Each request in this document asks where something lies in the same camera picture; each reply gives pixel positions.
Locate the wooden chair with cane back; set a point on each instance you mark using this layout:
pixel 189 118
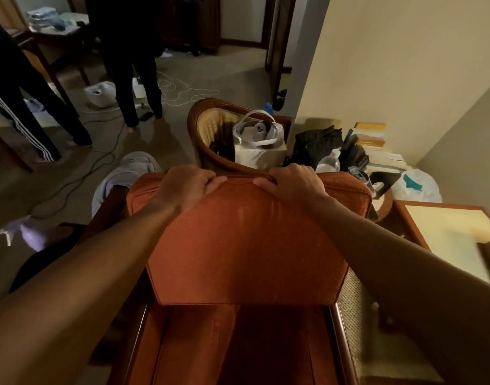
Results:
pixel 197 128

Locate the person's right thumb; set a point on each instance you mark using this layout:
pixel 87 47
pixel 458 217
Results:
pixel 265 183

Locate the black shoes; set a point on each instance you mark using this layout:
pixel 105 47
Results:
pixel 280 100

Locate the stack of folded cloths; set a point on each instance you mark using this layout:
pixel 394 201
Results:
pixel 42 17

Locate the white cardboard box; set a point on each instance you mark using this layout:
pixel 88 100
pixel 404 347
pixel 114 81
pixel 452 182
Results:
pixel 253 158

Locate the grey cloth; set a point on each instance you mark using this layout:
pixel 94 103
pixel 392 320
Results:
pixel 128 168

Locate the white rounded appliance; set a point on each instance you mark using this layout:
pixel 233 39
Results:
pixel 100 94

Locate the person's left thumb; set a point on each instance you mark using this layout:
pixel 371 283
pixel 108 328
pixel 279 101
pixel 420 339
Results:
pixel 215 185

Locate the clear plastic water bottle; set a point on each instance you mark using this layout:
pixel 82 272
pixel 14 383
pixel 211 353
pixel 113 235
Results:
pixel 329 164

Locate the dark wooden door frame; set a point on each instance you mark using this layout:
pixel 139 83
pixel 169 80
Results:
pixel 283 40

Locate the person's left forearm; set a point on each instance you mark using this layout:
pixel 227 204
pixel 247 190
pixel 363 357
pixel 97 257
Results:
pixel 76 292

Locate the white cloth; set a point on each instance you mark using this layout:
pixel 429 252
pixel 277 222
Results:
pixel 28 235

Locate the orange seat cushion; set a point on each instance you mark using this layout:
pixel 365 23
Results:
pixel 229 348

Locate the wooden side table glass top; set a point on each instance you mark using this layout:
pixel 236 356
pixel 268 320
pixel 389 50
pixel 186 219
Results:
pixel 449 228

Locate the person's left hand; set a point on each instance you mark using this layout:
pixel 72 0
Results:
pixel 181 190

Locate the black garment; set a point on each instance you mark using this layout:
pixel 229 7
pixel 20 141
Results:
pixel 40 261

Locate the dark wooden cabinet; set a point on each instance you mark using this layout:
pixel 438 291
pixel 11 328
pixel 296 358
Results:
pixel 201 23

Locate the blue object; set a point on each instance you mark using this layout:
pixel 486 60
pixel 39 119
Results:
pixel 269 108

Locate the black bag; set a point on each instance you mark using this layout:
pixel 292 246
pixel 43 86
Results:
pixel 313 146

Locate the person's right forearm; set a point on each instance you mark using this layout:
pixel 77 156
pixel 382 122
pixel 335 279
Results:
pixel 409 284

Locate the orange back cushion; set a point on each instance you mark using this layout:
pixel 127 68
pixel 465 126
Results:
pixel 245 244

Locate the white plastic bag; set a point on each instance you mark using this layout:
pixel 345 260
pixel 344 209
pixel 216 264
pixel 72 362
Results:
pixel 427 190

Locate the person's right hand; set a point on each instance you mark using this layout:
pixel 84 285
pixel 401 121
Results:
pixel 301 188

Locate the wooden armchair with cane sides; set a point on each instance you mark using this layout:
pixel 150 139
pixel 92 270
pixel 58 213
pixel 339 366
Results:
pixel 343 340

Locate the stack of books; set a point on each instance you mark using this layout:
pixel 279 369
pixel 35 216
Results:
pixel 373 141

